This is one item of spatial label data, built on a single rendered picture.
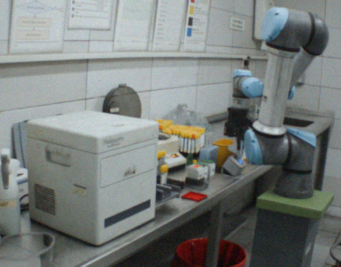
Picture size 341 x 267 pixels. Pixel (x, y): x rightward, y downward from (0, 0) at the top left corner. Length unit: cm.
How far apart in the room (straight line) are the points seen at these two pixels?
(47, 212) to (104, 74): 98
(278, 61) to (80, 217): 76
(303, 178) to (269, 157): 16
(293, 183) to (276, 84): 35
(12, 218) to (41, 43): 80
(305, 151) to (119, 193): 67
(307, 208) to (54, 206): 80
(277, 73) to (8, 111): 97
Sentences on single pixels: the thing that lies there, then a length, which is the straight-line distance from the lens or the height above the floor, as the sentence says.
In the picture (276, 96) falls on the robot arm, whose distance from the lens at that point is 147.
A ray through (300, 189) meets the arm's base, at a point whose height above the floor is 94.
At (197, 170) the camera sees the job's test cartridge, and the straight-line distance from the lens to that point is 170.
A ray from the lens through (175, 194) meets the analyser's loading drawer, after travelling 152.
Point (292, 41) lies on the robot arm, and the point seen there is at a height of 144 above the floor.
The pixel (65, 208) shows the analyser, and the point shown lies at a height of 96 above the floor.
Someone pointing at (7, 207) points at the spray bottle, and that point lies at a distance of 123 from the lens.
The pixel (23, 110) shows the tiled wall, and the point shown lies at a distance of 177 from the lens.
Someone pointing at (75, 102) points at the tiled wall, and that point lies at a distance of 198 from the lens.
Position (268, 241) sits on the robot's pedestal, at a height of 74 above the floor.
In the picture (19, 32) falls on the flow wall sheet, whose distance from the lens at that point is 171.
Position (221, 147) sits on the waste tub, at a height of 96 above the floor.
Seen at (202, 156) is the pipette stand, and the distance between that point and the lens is 190.
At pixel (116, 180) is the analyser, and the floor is 104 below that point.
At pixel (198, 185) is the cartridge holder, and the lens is 171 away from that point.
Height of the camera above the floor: 141
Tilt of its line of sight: 11 degrees down
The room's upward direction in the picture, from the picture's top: 3 degrees clockwise
